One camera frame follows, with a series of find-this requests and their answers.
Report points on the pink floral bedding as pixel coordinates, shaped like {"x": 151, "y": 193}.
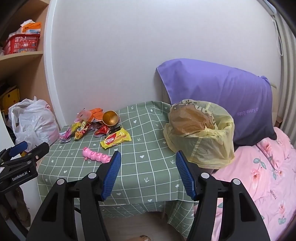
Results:
{"x": 267, "y": 170}

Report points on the pink panda plastic wrapper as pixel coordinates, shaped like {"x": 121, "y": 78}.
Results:
{"x": 83, "y": 115}

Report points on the red gold paper cup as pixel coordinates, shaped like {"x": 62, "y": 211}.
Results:
{"x": 110, "y": 118}

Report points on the orange white packages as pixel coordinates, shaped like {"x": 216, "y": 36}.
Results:
{"x": 29, "y": 27}

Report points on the yellow box on shelf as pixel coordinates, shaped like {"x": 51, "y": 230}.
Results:
{"x": 10, "y": 97}

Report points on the white plastic bag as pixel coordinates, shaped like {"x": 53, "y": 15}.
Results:
{"x": 33, "y": 121}

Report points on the pink cartoon wrapper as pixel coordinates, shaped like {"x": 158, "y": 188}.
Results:
{"x": 65, "y": 137}

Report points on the wooden shelf unit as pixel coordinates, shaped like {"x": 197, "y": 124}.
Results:
{"x": 25, "y": 70}

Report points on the red snack wrapper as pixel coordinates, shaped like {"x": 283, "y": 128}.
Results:
{"x": 102, "y": 130}

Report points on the yellow snack wrapper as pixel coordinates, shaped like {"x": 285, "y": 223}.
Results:
{"x": 115, "y": 138}

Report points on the purple pillow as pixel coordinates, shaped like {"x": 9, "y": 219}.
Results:
{"x": 248, "y": 98}

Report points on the orange snack bag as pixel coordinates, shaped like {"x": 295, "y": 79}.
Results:
{"x": 96, "y": 114}

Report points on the beige window curtain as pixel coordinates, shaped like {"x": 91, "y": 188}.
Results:
{"x": 287, "y": 84}

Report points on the red plastic basket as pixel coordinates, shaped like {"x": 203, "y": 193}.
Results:
{"x": 20, "y": 43}

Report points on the yellow red candy wrapper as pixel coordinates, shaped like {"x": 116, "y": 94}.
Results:
{"x": 82, "y": 130}

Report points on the pink caterpillar toy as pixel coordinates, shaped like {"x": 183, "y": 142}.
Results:
{"x": 95, "y": 156}

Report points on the yellow lined trash bin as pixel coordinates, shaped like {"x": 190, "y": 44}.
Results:
{"x": 203, "y": 131}

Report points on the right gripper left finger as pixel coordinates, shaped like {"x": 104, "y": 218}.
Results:
{"x": 55, "y": 219}

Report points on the green checkered tablecloth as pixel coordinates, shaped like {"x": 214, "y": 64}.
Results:
{"x": 148, "y": 179}

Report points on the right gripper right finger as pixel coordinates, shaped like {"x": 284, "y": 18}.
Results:
{"x": 241, "y": 219}

